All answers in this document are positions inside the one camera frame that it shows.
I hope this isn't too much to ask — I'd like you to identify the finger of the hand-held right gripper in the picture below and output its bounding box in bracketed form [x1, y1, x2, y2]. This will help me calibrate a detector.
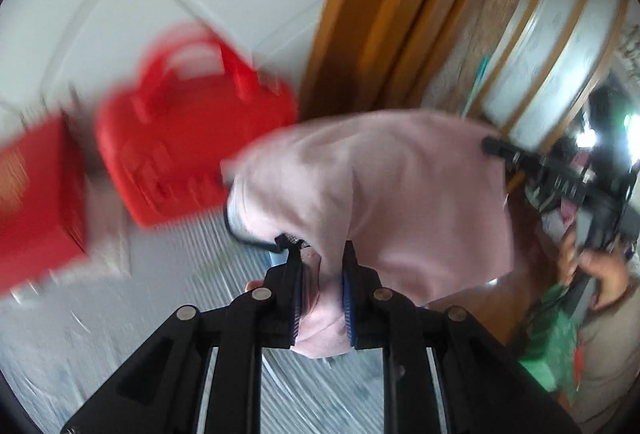
[481, 135, 591, 195]

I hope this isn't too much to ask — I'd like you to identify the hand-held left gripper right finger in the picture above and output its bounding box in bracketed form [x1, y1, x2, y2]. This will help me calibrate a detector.
[341, 240, 584, 434]

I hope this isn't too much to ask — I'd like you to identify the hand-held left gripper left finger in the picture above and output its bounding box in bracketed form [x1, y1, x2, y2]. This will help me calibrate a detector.
[60, 239, 306, 434]

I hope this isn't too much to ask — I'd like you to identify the pink garment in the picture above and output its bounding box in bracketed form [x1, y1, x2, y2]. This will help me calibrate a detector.
[220, 109, 548, 360]

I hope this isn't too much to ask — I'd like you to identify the person's right forearm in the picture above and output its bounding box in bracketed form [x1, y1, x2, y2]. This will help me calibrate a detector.
[570, 299, 640, 420]

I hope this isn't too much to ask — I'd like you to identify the person's right hand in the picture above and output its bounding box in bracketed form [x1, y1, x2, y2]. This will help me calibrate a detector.
[556, 231, 632, 312]

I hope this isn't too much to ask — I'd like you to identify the wooden framed glass door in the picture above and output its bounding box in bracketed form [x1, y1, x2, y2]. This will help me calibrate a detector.
[467, 0, 633, 142]

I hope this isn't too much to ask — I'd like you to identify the grey striped mat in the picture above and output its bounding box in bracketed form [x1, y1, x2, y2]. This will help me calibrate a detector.
[0, 209, 406, 434]

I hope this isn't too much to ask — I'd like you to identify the green cloth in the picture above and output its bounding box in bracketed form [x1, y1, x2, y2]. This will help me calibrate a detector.
[517, 284, 587, 407]

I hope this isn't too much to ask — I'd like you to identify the red plastic basket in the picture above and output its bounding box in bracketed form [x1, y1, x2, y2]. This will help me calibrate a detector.
[94, 20, 301, 230]

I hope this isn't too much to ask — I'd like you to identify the red box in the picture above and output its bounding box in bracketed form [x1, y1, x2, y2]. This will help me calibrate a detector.
[0, 113, 92, 291]

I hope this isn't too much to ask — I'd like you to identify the wooden door frame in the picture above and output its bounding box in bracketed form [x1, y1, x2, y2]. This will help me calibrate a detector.
[299, 0, 506, 116]

